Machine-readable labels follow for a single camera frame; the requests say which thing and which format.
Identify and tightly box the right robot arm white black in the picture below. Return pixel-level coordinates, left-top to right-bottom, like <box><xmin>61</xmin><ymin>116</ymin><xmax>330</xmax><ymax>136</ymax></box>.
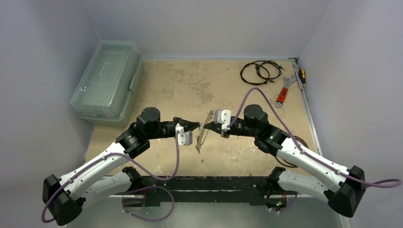
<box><xmin>204</xmin><ymin>104</ymin><xmax>366</xmax><ymax>218</ymax></box>

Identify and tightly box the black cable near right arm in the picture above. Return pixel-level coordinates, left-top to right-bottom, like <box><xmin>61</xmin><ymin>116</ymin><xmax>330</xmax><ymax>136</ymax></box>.
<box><xmin>276</xmin><ymin>136</ymin><xmax>310</xmax><ymax>169</ymax></box>

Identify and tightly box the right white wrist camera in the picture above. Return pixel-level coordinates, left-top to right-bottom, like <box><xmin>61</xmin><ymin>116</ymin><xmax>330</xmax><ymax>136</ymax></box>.
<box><xmin>213</xmin><ymin>110</ymin><xmax>231</xmax><ymax>132</ymax></box>

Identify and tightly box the clear plastic storage box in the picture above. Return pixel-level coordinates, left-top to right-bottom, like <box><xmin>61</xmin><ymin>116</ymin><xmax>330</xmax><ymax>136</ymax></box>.
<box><xmin>70</xmin><ymin>40</ymin><xmax>144</xmax><ymax>127</ymax></box>

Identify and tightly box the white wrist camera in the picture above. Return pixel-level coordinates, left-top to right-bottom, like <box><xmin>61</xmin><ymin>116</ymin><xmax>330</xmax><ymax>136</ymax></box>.
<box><xmin>176</xmin><ymin>131</ymin><xmax>193</xmax><ymax>146</ymax></box>
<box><xmin>213</xmin><ymin>110</ymin><xmax>231</xmax><ymax>132</ymax></box>

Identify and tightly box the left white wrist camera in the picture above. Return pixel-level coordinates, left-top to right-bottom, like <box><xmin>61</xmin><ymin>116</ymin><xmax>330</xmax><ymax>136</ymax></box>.
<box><xmin>176</xmin><ymin>131</ymin><xmax>193</xmax><ymax>146</ymax></box>

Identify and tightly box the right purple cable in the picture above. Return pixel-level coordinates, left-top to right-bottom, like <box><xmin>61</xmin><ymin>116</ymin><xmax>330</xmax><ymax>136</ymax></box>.
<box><xmin>228</xmin><ymin>87</ymin><xmax>403</xmax><ymax>190</ymax></box>

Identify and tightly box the yellow black screwdriver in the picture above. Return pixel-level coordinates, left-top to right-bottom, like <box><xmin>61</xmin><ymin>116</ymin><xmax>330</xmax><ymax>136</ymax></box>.
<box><xmin>298</xmin><ymin>69</ymin><xmax>306</xmax><ymax>86</ymax></box>

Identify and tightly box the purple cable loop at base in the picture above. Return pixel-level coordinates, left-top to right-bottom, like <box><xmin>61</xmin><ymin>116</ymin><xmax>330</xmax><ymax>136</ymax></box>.
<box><xmin>121</xmin><ymin>185</ymin><xmax>176</xmax><ymax>222</ymax></box>

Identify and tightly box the black coiled cable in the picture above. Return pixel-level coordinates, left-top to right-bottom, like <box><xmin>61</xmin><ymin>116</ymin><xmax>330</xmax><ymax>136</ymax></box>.
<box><xmin>240</xmin><ymin>60</ymin><xmax>285</xmax><ymax>86</ymax></box>

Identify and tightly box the red handled adjustable wrench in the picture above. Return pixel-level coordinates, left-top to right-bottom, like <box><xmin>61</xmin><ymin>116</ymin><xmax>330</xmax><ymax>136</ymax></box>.
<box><xmin>275</xmin><ymin>75</ymin><xmax>296</xmax><ymax>108</ymax></box>

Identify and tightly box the aluminium frame rail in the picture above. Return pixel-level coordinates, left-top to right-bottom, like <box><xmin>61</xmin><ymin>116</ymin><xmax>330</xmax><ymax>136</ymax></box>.
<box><xmin>68</xmin><ymin>57</ymin><xmax>344</xmax><ymax>209</ymax></box>

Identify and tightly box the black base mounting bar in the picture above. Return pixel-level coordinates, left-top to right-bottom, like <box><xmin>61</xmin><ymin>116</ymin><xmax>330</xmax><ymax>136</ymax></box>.
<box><xmin>121</xmin><ymin>175</ymin><xmax>298</xmax><ymax>209</ymax></box>

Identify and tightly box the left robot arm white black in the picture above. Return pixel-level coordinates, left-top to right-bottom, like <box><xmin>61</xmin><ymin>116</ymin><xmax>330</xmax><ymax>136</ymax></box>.
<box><xmin>41</xmin><ymin>107</ymin><xmax>201</xmax><ymax>226</ymax></box>

